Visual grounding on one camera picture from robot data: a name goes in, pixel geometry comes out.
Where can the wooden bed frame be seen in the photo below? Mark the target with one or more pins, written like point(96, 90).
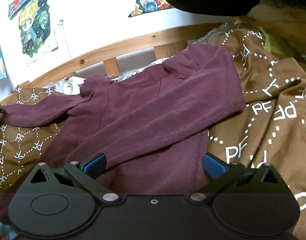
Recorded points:
point(165, 43)

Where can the brown PF-print blanket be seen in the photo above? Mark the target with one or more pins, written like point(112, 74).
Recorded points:
point(270, 129)

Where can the maroon long-sleeve top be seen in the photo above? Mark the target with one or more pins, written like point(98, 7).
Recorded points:
point(152, 127)

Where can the lime green cloth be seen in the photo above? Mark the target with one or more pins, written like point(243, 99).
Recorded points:
point(277, 45)

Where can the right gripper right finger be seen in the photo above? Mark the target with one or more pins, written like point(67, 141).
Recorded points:
point(223, 175)

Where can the anime boy wall poster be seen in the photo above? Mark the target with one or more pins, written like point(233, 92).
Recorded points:
point(34, 25)

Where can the white floral bed sheet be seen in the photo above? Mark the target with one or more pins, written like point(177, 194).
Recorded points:
point(71, 85)

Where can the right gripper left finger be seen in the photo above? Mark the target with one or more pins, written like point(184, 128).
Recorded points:
point(84, 175)

